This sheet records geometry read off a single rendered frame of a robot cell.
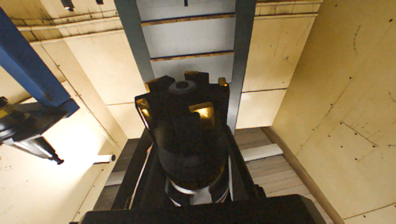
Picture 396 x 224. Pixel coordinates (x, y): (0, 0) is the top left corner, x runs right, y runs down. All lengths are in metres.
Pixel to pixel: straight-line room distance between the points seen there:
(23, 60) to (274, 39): 1.33
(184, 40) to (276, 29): 0.83
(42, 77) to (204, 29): 0.61
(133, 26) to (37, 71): 0.54
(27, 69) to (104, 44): 1.00
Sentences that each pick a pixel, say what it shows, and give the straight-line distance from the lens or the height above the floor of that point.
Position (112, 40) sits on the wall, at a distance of 1.27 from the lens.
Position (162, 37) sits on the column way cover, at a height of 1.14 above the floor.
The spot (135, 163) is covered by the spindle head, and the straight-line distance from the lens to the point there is 0.62.
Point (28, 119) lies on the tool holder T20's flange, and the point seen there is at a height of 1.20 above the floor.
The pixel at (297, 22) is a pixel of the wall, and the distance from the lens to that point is 1.40.
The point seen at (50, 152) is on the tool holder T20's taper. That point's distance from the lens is 0.41.
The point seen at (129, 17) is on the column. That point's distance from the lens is 0.81.
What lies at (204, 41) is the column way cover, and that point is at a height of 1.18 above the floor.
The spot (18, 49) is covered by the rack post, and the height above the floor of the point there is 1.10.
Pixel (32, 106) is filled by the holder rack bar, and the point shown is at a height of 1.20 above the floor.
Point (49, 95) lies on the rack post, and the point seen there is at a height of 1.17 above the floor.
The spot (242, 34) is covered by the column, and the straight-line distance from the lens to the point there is 0.80.
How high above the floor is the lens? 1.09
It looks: 38 degrees up
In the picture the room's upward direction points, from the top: 175 degrees clockwise
